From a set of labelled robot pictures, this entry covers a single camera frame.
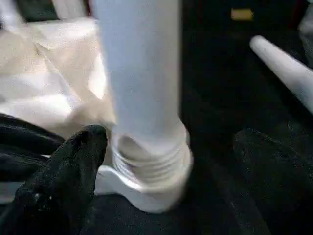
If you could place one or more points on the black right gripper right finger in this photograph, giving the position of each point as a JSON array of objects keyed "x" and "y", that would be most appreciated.
[{"x": 281, "y": 186}]

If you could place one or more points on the black table mat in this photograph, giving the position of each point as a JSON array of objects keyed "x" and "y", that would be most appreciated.
[{"x": 220, "y": 98}]

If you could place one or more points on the white plastic table leg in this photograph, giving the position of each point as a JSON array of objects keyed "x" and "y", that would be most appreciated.
[
  {"x": 286, "y": 68},
  {"x": 144, "y": 73}
]

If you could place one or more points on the small brown label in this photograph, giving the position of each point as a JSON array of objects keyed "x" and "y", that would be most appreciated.
[{"x": 242, "y": 14}]

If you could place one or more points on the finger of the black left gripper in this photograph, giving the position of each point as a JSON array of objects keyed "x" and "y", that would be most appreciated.
[
  {"x": 29, "y": 137},
  {"x": 19, "y": 166}
]

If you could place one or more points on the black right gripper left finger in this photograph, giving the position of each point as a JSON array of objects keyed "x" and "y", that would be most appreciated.
[{"x": 61, "y": 186}]

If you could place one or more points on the white plastic table top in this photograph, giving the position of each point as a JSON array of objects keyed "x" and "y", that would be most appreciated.
[{"x": 49, "y": 73}]

